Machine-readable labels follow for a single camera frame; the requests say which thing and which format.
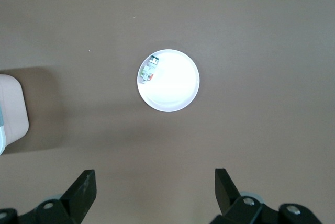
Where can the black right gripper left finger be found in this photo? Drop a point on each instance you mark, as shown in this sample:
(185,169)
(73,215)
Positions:
(78,197)

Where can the white plastic container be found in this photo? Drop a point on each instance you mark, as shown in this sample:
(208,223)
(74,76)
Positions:
(13,109)

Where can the white and green switch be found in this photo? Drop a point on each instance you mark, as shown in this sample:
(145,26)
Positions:
(147,72)

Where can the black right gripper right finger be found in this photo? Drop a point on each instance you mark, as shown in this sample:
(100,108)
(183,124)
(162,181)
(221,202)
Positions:
(230,200)

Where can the pink round plate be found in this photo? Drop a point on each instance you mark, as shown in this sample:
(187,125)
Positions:
(175,88)

